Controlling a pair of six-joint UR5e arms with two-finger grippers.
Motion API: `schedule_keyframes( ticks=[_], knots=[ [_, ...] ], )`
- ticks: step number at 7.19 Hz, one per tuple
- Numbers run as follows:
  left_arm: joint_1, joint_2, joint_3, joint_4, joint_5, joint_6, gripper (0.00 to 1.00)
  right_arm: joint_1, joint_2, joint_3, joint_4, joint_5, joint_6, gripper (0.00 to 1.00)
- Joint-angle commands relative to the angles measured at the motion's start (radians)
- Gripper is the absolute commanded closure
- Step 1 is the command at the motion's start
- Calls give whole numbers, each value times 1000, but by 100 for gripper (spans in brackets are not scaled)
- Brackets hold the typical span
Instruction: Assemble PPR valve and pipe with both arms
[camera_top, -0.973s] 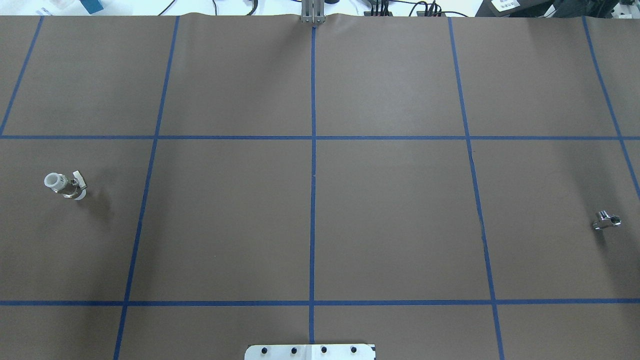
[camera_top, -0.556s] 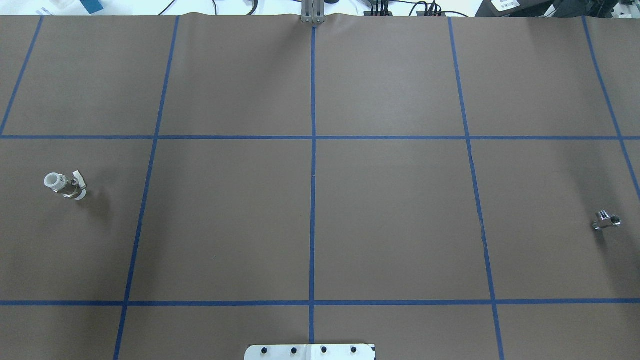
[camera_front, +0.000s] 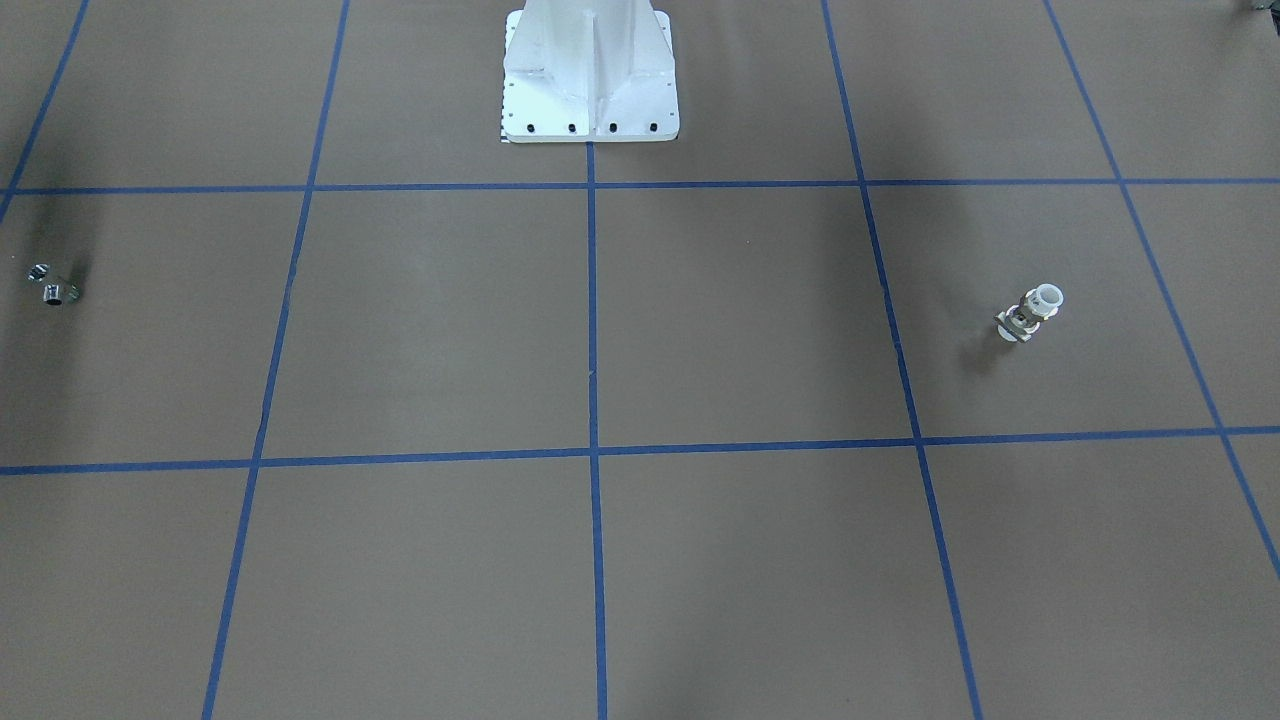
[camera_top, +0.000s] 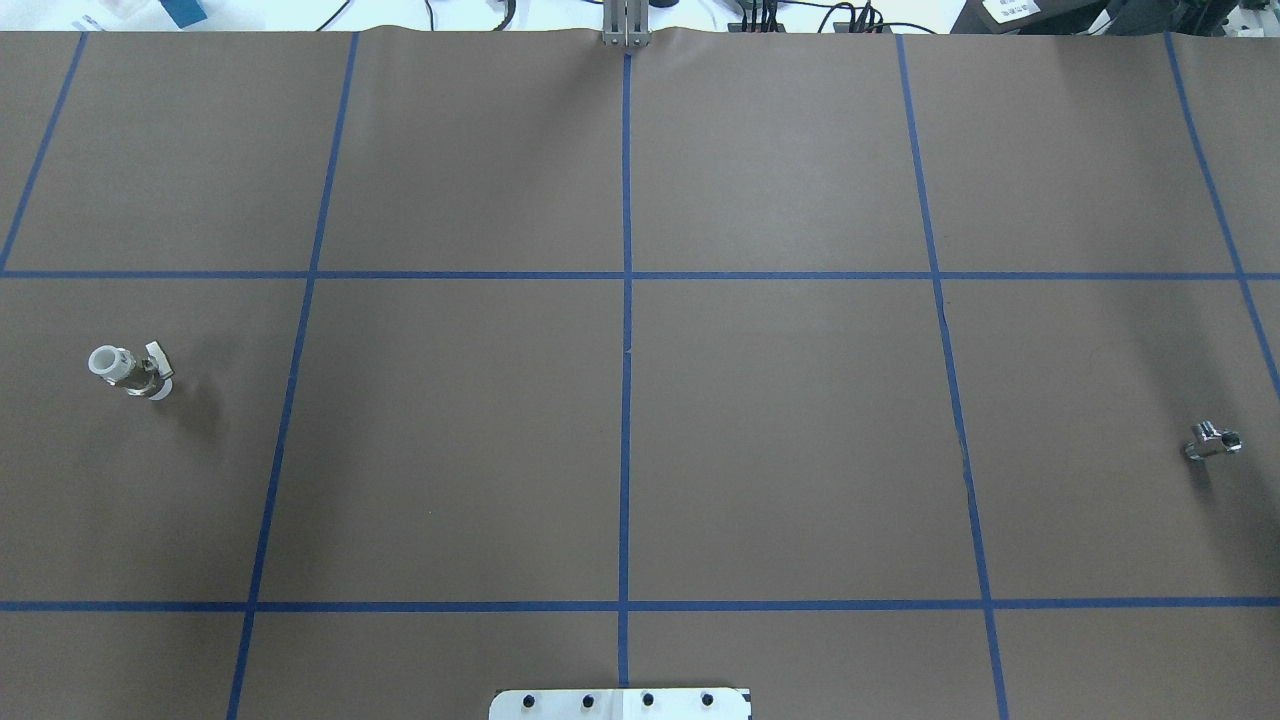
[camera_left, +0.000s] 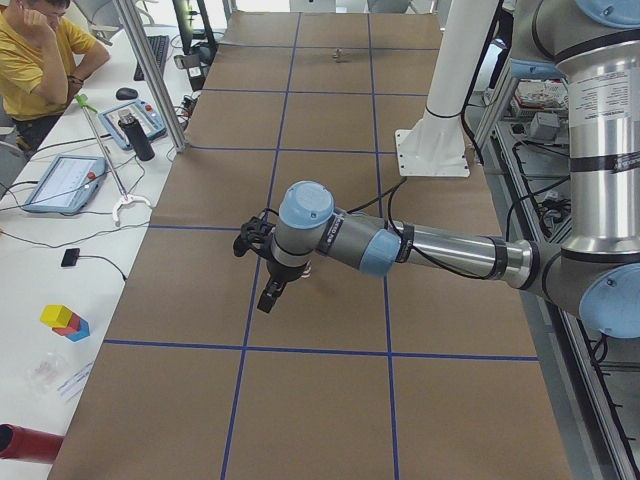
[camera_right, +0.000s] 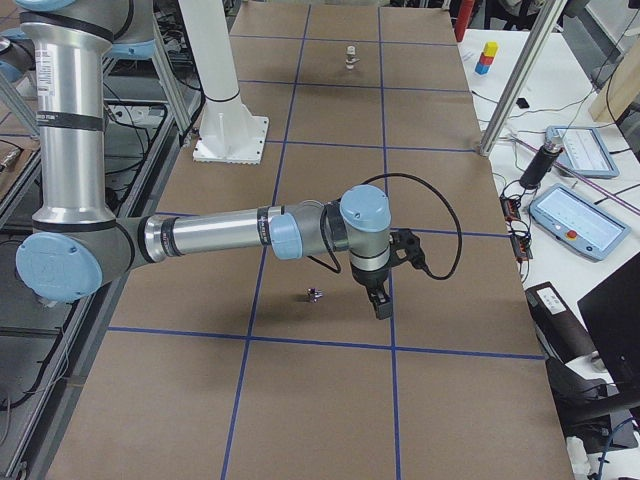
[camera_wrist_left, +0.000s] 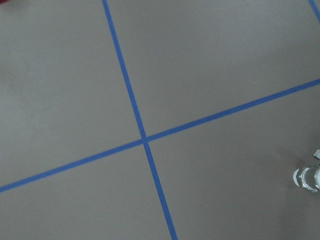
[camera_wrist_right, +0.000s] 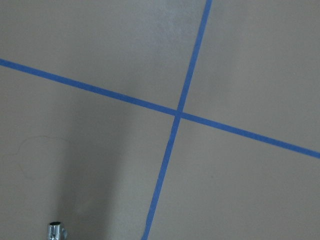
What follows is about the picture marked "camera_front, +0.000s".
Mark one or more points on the PPR valve with metal handle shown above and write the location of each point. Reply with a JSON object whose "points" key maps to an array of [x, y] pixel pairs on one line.
{"points": [[1019, 322]]}

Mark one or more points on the chrome tee pipe fitting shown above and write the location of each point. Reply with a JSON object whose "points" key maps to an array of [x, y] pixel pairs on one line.
{"points": [[55, 289]]}

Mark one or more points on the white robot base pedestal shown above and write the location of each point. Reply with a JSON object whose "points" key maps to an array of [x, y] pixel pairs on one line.
{"points": [[589, 72]]}

